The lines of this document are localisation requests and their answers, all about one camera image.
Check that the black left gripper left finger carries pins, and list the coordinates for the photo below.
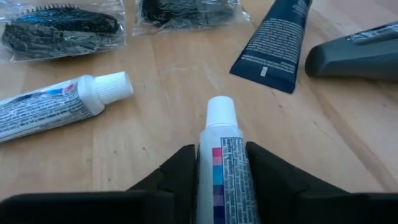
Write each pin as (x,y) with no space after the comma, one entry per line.
(140,205)

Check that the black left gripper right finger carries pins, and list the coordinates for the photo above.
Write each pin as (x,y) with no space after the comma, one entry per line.
(295,199)

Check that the white travel toothpaste tube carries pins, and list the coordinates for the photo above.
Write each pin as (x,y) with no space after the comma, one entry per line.
(46,109)
(222,124)

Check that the dark grey toiletry bottle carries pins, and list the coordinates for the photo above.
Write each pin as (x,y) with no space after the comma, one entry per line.
(357,59)

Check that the black hairbrush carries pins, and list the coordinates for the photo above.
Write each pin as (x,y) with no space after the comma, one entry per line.
(186,14)
(62,34)

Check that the navy blue cream tube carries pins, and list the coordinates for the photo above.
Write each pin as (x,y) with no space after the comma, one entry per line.
(273,46)

